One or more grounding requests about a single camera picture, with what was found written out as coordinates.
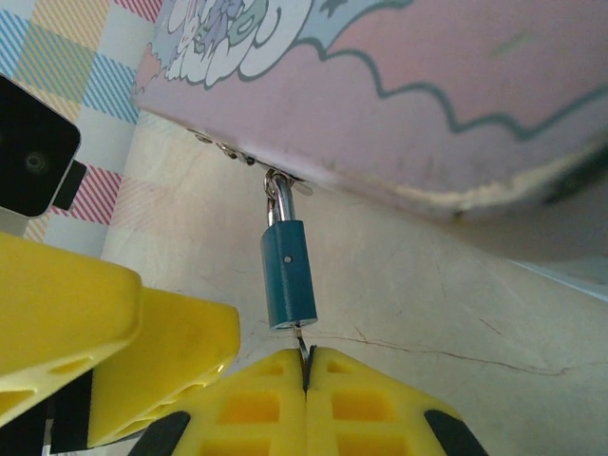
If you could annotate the blue padlock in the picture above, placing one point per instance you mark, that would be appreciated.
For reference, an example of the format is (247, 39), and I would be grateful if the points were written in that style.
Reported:
(287, 280)

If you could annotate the small silver key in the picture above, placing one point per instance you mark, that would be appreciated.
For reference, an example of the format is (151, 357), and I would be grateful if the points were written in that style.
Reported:
(302, 344)

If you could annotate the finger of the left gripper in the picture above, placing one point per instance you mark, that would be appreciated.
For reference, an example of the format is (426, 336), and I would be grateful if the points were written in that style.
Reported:
(180, 347)
(62, 309)

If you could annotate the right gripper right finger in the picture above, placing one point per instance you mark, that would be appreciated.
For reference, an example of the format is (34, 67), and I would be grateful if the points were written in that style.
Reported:
(361, 413)

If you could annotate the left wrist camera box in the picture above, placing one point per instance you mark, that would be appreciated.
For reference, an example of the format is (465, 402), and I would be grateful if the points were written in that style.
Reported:
(28, 157)

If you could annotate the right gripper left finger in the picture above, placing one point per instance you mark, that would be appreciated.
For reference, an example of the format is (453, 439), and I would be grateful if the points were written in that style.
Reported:
(247, 413)

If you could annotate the pastel cartoon tin box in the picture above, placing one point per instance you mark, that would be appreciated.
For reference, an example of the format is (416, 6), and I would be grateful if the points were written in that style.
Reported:
(380, 95)

